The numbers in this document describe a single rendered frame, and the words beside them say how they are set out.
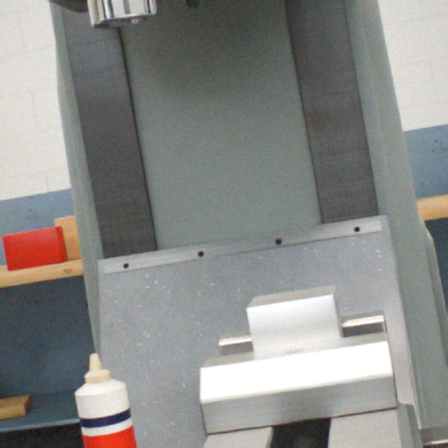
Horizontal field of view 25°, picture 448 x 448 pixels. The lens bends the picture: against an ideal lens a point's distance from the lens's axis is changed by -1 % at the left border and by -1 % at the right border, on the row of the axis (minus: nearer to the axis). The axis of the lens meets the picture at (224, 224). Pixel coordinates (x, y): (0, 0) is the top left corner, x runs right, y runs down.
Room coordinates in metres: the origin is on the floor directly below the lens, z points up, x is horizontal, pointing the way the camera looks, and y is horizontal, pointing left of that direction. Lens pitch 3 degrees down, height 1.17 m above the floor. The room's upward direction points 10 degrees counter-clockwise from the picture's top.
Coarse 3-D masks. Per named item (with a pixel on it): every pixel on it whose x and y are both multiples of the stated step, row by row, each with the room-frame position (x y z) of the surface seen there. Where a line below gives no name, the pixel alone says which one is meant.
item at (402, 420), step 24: (240, 336) 0.77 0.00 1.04; (408, 408) 0.84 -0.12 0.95; (240, 432) 0.64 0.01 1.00; (264, 432) 0.63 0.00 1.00; (288, 432) 0.72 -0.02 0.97; (312, 432) 0.65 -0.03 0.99; (336, 432) 0.60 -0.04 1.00; (360, 432) 0.59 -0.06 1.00; (384, 432) 0.58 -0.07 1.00; (408, 432) 0.76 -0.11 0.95
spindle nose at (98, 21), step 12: (96, 0) 0.72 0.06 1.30; (108, 0) 0.71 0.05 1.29; (120, 0) 0.71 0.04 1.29; (132, 0) 0.71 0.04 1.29; (144, 0) 0.72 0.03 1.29; (96, 12) 0.72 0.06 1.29; (108, 12) 0.71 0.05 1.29; (120, 12) 0.71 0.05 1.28; (132, 12) 0.71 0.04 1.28; (144, 12) 0.72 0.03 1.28; (156, 12) 0.73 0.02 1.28; (96, 24) 0.72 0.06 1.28; (108, 24) 0.75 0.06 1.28; (120, 24) 0.75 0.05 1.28; (132, 24) 0.75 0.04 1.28
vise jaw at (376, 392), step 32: (256, 352) 0.69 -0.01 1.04; (288, 352) 0.68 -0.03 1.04; (320, 352) 0.65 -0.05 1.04; (352, 352) 0.65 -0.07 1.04; (384, 352) 0.64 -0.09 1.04; (224, 384) 0.65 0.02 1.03; (256, 384) 0.65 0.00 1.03; (288, 384) 0.64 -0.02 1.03; (320, 384) 0.64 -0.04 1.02; (352, 384) 0.63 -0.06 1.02; (384, 384) 0.63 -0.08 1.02; (224, 416) 0.64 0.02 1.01; (256, 416) 0.64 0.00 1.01; (288, 416) 0.64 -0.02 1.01; (320, 416) 0.64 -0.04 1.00
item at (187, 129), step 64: (256, 0) 1.09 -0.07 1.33; (320, 0) 1.08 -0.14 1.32; (64, 64) 1.13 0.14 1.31; (128, 64) 1.12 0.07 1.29; (192, 64) 1.11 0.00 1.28; (256, 64) 1.10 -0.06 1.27; (320, 64) 1.08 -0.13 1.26; (384, 64) 1.11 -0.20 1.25; (64, 128) 1.16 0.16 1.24; (128, 128) 1.11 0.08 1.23; (192, 128) 1.11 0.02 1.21; (256, 128) 1.10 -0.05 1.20; (320, 128) 1.08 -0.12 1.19; (384, 128) 1.09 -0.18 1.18; (128, 192) 1.12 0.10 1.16; (192, 192) 1.11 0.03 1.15; (256, 192) 1.10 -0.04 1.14; (320, 192) 1.08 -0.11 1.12; (384, 192) 1.08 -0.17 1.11
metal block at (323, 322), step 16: (320, 288) 0.74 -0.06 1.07; (256, 304) 0.71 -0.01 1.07; (272, 304) 0.70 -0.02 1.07; (288, 304) 0.70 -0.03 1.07; (304, 304) 0.70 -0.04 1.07; (320, 304) 0.69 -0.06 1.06; (336, 304) 0.72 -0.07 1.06; (256, 320) 0.70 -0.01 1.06; (272, 320) 0.70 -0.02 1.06; (288, 320) 0.70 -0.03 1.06; (304, 320) 0.70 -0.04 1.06; (320, 320) 0.69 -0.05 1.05; (336, 320) 0.69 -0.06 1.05; (256, 336) 0.70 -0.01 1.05; (272, 336) 0.70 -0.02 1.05; (288, 336) 0.70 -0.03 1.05; (304, 336) 0.70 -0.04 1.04; (320, 336) 0.69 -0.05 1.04; (336, 336) 0.69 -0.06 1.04
